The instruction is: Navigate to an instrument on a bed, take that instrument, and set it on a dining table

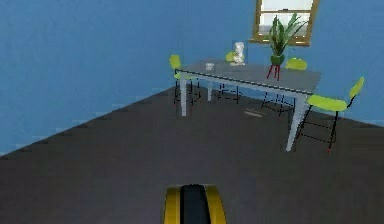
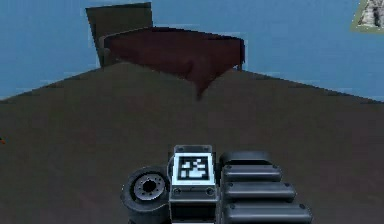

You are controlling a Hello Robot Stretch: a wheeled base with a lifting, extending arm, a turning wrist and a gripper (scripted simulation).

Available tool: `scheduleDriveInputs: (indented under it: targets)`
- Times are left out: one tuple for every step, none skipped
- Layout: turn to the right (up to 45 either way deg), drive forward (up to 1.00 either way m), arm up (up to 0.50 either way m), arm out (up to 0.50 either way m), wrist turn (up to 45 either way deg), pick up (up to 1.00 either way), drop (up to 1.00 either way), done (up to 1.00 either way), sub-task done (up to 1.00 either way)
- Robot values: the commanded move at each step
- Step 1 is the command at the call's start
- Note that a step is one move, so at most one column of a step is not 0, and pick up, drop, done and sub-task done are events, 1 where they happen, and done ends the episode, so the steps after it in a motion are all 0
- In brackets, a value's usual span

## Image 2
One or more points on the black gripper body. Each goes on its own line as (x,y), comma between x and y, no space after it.
(146,193)

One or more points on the framed grey picture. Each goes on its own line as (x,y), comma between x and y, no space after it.
(370,15)

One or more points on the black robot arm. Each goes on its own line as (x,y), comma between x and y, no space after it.
(253,193)

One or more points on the dark red bed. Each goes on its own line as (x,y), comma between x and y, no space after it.
(176,53)

